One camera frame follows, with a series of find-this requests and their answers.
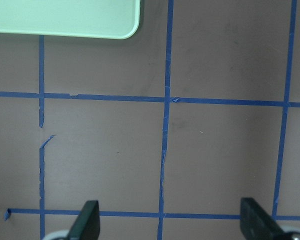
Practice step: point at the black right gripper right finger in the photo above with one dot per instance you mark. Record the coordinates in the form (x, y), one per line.
(255, 223)

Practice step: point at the light green plastic tray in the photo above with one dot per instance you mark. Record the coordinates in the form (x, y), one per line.
(101, 19)

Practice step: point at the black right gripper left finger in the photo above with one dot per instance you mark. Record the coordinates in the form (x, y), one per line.
(87, 224)

